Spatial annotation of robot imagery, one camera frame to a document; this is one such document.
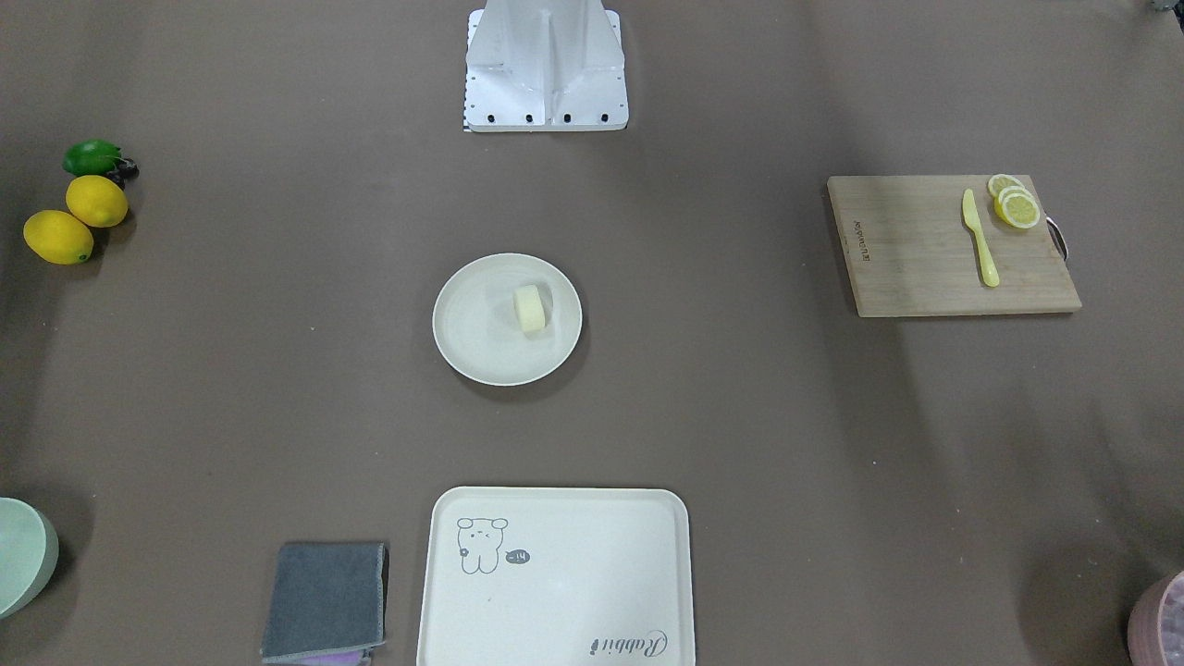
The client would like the mint green bowl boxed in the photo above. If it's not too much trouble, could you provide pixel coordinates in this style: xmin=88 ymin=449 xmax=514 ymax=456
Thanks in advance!
xmin=1 ymin=498 xmax=59 ymax=619

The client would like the yellow lemon far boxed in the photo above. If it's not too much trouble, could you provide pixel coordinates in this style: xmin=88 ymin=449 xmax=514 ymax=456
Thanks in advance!
xmin=65 ymin=177 xmax=130 ymax=228

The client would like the cream round plate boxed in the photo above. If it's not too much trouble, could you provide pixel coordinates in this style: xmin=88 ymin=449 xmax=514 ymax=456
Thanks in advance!
xmin=432 ymin=252 xmax=584 ymax=388

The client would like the lemon slice back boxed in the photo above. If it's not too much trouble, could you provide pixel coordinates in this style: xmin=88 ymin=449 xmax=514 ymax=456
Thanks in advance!
xmin=987 ymin=173 xmax=1027 ymax=199

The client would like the cream rectangular tray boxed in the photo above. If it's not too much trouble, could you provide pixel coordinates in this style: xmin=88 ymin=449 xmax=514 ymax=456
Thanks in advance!
xmin=417 ymin=487 xmax=697 ymax=665

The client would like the green lime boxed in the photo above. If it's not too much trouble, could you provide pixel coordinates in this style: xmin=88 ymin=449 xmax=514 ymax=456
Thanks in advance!
xmin=62 ymin=139 xmax=122 ymax=177

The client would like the lemon slice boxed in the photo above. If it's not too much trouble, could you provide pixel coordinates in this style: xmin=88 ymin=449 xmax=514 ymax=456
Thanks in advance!
xmin=987 ymin=173 xmax=1027 ymax=199
xmin=993 ymin=186 xmax=1043 ymax=230

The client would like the grey folded cloth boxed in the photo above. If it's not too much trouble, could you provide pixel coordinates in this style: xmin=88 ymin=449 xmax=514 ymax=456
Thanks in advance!
xmin=260 ymin=542 xmax=388 ymax=665

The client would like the yellow lemon near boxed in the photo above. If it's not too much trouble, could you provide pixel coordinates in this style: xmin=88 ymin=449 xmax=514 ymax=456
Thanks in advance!
xmin=24 ymin=210 xmax=94 ymax=265

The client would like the yellow plastic knife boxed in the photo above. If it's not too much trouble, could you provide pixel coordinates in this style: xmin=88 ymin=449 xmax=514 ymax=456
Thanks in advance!
xmin=961 ymin=188 xmax=1000 ymax=290

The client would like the yellow lemon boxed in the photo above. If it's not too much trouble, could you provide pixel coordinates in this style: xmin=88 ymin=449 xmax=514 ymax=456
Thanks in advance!
xmin=24 ymin=210 xmax=94 ymax=265
xmin=65 ymin=177 xmax=130 ymax=228

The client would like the lemon slice front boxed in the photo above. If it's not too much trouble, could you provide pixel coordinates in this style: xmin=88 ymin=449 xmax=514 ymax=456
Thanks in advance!
xmin=993 ymin=186 xmax=1043 ymax=230

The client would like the pink bowl with ice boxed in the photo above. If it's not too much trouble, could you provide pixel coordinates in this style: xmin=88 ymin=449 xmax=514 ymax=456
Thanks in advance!
xmin=1128 ymin=572 xmax=1183 ymax=665

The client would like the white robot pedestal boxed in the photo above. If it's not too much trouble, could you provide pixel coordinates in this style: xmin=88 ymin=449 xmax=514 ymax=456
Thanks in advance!
xmin=462 ymin=1 xmax=630 ymax=132

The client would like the wooden cutting board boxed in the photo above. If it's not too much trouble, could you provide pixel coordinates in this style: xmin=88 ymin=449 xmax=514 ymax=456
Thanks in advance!
xmin=826 ymin=174 xmax=1082 ymax=316

